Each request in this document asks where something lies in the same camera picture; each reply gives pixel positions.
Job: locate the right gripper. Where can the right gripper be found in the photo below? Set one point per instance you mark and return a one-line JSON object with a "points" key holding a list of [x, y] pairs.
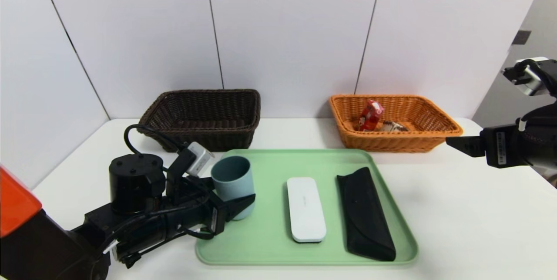
{"points": [[499, 145]]}

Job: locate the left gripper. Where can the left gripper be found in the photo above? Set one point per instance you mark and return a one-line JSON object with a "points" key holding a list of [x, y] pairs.
{"points": [[216, 220]]}

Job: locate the blue-grey plastic cup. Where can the blue-grey plastic cup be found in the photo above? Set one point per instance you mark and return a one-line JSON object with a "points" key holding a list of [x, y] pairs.
{"points": [[233, 180]]}

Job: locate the white whiteboard eraser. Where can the white whiteboard eraser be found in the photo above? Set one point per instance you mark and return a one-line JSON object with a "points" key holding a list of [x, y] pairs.
{"points": [[307, 210]]}

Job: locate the chocolate blueberry cake slice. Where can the chocolate blueberry cake slice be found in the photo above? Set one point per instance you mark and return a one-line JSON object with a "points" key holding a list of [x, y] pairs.
{"points": [[394, 126]]}

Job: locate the small red juice carton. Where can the small red juice carton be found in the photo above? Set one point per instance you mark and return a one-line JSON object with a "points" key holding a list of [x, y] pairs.
{"points": [[372, 114]]}

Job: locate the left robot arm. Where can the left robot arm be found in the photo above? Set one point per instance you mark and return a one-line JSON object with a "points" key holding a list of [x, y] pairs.
{"points": [[135, 184]]}

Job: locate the dark brown wicker basket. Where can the dark brown wicker basket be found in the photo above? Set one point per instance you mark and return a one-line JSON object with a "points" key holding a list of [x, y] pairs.
{"points": [[217, 136]]}

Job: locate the orange wicker basket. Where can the orange wicker basket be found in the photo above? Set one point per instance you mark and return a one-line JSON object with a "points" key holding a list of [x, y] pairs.
{"points": [[391, 143]]}

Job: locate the light green plastic tray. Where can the light green plastic tray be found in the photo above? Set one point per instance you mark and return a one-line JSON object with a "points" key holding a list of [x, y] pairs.
{"points": [[270, 245]]}

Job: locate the black glasses pouch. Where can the black glasses pouch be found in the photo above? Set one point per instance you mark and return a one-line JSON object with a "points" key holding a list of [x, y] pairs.
{"points": [[364, 214]]}

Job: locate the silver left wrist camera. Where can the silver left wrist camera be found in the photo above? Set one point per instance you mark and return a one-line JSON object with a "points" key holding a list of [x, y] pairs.
{"points": [[200, 158]]}

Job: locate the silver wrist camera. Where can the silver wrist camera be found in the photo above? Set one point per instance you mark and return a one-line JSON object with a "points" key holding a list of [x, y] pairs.
{"points": [[200, 158], [531, 79]]}

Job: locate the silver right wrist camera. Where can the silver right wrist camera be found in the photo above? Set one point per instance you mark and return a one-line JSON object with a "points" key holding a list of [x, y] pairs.
{"points": [[531, 79]]}

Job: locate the dark wall bracket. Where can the dark wall bracket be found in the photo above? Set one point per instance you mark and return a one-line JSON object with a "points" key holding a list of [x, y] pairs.
{"points": [[521, 37]]}

